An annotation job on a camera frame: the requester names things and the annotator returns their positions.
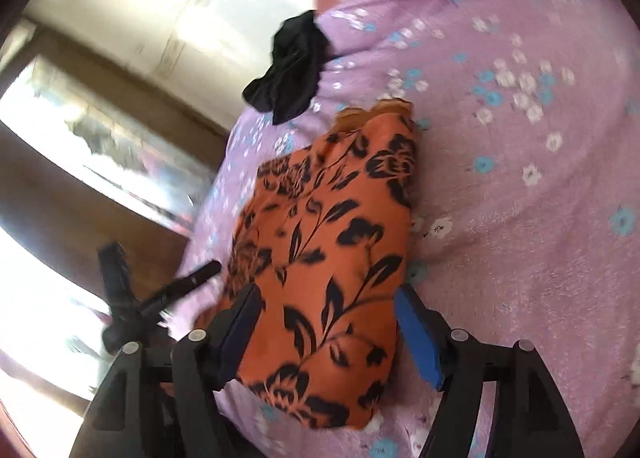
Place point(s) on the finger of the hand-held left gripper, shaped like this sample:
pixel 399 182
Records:
pixel 116 275
pixel 185 283

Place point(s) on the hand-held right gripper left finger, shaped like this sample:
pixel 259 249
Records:
pixel 240 328

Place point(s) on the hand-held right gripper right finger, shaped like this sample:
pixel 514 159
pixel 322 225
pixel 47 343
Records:
pixel 420 333

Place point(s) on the orange black floral garment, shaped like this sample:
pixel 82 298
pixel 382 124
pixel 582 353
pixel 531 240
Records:
pixel 330 258

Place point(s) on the glass window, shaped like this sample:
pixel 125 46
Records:
pixel 110 148

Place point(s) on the purple floral bedsheet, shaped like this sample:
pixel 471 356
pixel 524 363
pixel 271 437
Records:
pixel 500 163

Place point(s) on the black cloth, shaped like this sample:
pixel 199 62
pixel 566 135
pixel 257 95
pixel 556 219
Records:
pixel 292 68

